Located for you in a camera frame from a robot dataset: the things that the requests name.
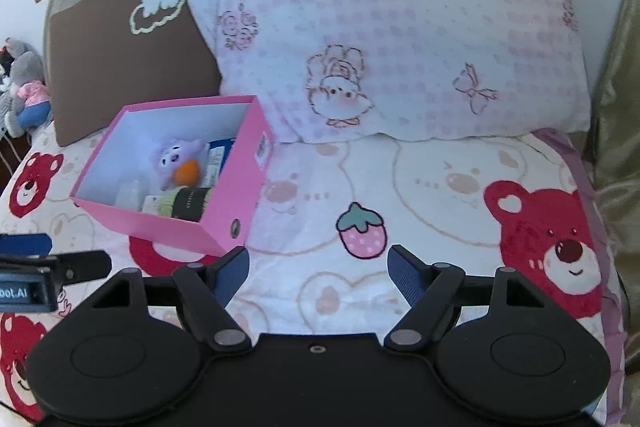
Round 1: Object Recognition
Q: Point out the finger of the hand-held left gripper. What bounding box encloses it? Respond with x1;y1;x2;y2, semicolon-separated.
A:
0;233;53;257
0;251;112;284

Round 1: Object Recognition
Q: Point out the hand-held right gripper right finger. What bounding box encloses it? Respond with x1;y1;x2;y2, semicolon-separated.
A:
382;244;551;353

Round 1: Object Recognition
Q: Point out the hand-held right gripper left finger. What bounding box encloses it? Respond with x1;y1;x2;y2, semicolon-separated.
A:
90;246;253;354

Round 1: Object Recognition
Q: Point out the pink cardboard box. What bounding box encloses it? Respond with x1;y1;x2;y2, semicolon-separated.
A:
69;94;275;258

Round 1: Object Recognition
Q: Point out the green yarn ball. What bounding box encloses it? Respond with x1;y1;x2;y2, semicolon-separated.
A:
157;187;213;224

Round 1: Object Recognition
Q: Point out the clear plastic box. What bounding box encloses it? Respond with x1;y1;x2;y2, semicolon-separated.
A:
114;181;146;210

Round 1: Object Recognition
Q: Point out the orange makeup sponge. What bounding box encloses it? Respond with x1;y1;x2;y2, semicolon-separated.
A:
172;159;202;188

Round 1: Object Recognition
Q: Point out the blue wipes packet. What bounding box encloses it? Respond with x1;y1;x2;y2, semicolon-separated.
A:
200;138;236;188

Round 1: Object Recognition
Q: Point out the purple plush toy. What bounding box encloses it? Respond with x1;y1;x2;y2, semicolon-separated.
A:
154;137;208;190

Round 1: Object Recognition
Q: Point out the grey plush toy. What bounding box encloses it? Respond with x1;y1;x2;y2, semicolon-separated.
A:
5;52;53;138
0;38;38;72

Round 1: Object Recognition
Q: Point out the brown pillow with cloud print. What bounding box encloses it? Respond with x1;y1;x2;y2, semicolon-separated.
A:
50;0;246;148

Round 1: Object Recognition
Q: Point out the pink checked pillow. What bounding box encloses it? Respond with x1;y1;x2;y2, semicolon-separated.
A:
180;0;593;145

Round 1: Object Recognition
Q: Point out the gold satin curtain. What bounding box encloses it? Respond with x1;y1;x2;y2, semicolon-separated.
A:
587;0;640;427

